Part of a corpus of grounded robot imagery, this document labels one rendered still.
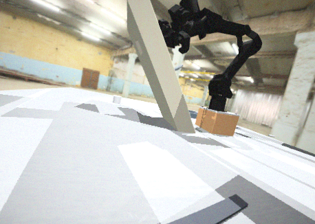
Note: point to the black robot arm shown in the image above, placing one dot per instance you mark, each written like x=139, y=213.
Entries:
x=219, y=86

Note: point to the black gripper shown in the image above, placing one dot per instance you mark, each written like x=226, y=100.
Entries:
x=174, y=38

